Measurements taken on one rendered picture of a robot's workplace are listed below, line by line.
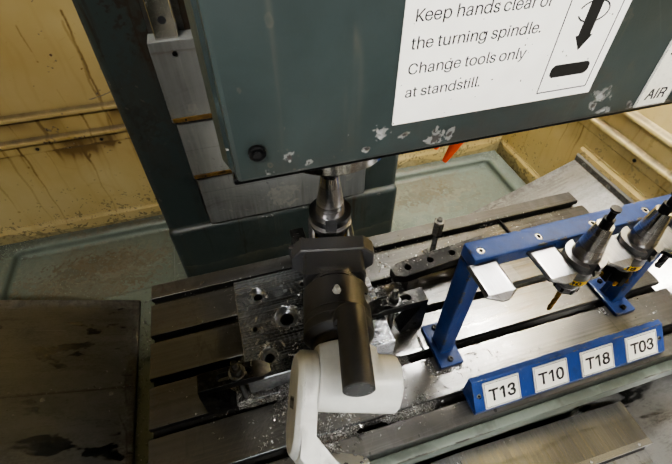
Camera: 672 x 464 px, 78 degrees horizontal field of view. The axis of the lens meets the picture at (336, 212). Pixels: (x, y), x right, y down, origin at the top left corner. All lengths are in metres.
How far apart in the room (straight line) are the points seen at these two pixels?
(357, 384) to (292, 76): 0.31
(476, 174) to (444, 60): 1.64
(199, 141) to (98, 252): 0.82
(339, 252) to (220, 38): 0.41
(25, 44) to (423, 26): 1.24
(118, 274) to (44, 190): 0.36
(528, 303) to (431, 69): 0.88
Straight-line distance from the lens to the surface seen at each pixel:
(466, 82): 0.29
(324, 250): 0.59
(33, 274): 1.78
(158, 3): 0.90
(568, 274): 0.75
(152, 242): 1.67
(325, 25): 0.24
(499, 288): 0.69
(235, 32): 0.23
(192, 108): 0.98
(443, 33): 0.27
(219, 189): 1.13
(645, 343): 1.12
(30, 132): 1.54
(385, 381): 0.50
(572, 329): 1.11
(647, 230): 0.83
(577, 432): 1.18
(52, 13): 1.36
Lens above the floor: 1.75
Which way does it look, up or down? 45 degrees down
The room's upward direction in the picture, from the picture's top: straight up
